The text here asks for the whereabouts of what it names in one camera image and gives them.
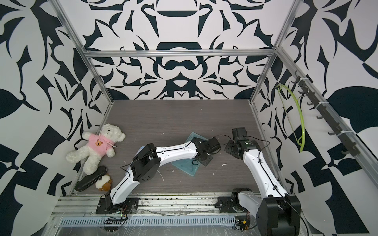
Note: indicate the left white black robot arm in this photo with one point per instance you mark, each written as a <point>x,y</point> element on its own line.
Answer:
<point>146,163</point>

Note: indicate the teal transparent ruler set case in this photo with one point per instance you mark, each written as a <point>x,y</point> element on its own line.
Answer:
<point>186,165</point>

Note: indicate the black oblong case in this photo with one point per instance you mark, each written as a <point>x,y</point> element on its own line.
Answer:
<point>89,180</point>

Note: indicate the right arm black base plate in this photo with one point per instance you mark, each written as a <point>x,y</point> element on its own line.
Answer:
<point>231,204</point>

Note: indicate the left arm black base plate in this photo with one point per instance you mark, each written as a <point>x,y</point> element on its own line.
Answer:
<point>118,206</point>

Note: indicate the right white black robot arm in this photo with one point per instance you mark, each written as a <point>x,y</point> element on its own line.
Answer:
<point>277,212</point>

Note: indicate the small brown white plush toy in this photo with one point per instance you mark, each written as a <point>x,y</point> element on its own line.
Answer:
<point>104,183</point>

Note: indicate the white teddy bear pink shirt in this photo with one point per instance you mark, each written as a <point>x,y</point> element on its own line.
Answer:
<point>98,146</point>

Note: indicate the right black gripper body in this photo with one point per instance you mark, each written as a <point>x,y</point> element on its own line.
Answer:
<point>230,148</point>

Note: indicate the black wall hook rail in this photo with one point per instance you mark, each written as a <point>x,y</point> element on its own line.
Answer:
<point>327,113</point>

